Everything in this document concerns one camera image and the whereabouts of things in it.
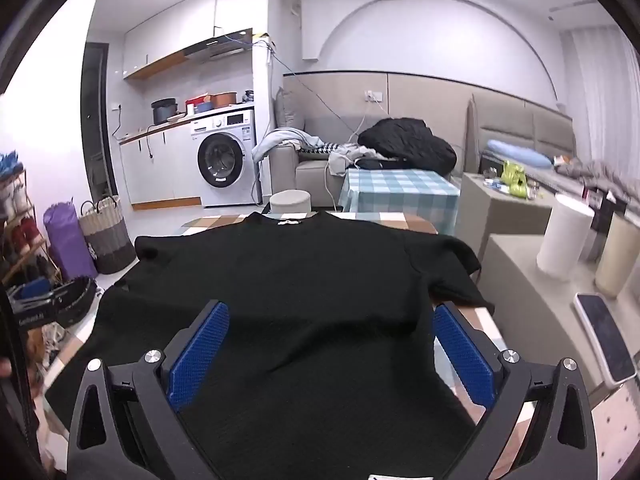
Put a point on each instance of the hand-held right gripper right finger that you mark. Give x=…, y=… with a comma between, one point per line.
x=462, y=355

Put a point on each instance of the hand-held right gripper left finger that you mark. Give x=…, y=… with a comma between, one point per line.
x=197, y=355

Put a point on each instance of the black t-shirt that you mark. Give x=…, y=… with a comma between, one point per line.
x=300, y=285

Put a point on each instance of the purple bag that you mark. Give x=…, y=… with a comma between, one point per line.
x=67, y=240

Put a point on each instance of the shoe rack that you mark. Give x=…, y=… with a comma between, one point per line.
x=22, y=230

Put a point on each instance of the woven laundry basket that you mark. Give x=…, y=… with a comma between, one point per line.
x=107, y=240

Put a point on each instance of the beige cube cabinet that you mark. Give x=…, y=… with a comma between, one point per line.
x=500, y=220

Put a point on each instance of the plaid tablecloth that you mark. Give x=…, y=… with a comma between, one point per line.
x=405, y=222

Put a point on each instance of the white bathroom scale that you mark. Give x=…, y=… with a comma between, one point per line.
x=607, y=337

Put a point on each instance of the white cylinder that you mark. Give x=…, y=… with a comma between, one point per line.
x=562, y=237

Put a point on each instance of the blue checked tablecloth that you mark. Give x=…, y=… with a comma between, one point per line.
x=400, y=195

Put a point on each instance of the round grey stool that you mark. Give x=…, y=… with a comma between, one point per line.
x=291, y=202

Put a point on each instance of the cream cylinder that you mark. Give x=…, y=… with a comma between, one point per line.
x=620, y=260

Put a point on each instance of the white base cabinets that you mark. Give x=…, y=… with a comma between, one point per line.
x=160, y=170

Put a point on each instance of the yellow-green toy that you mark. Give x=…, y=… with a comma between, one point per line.
x=514, y=177

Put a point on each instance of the dark door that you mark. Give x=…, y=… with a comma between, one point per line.
x=94, y=120

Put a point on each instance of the white washing machine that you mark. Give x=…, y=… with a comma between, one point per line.
x=225, y=160

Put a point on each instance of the blue pillow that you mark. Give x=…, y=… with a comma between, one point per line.
x=520, y=152

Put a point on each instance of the grey sofa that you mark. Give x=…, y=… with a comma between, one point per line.
x=310, y=175

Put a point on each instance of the black jacket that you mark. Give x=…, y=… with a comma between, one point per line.
x=405, y=145

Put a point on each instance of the grey blanket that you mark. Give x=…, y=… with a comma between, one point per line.
x=595, y=175

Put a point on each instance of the grey white garment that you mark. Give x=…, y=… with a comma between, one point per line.
x=350, y=157

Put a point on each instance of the light grey garment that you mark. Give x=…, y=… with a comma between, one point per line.
x=282, y=142

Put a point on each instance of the black pot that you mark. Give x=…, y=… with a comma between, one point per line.
x=164, y=111

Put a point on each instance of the beige padded headboard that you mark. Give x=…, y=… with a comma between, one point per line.
x=515, y=120

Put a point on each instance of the brown basin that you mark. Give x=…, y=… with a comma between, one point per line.
x=223, y=100

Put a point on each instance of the white curtain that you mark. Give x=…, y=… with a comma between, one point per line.
x=605, y=110

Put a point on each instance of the range hood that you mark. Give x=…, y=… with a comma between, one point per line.
x=220, y=46

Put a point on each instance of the wall socket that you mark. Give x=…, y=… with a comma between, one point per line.
x=373, y=95

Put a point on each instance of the white wall cabinets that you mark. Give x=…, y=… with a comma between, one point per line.
x=175, y=30

